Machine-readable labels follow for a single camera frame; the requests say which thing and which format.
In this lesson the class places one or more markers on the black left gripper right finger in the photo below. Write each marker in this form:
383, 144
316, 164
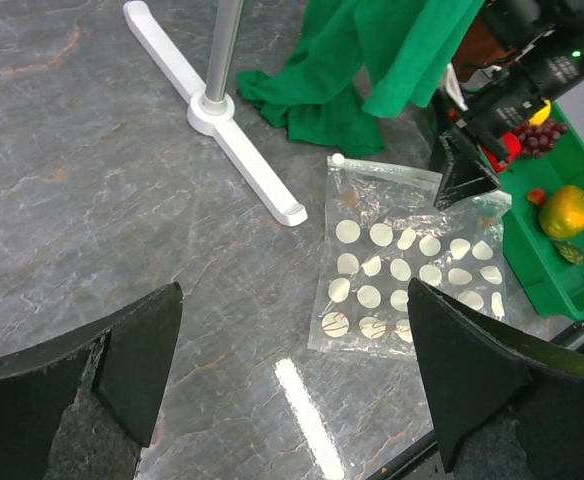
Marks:
504, 404

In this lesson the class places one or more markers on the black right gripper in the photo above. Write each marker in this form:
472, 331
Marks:
536, 66

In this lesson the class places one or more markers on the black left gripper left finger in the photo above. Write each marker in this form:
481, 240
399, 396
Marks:
84, 404

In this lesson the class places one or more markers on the red bell pepper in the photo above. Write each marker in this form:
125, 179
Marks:
511, 147

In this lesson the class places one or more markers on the purple grape bunch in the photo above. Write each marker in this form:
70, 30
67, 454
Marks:
537, 140

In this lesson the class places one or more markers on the clear dotted zip top bag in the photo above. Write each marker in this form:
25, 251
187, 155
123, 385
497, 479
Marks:
381, 231

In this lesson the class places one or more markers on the orange green mango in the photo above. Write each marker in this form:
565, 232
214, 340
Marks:
561, 217

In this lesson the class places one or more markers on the small red strawberry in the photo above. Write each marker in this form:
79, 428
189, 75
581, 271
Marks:
536, 197

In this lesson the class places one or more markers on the green plastic tray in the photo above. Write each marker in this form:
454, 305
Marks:
554, 286

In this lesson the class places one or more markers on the green t-shirt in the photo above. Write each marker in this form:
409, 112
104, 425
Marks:
358, 62

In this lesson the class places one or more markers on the green leaf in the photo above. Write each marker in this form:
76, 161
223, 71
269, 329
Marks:
569, 252

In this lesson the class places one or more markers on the white garment rack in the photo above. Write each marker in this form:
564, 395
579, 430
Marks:
210, 108

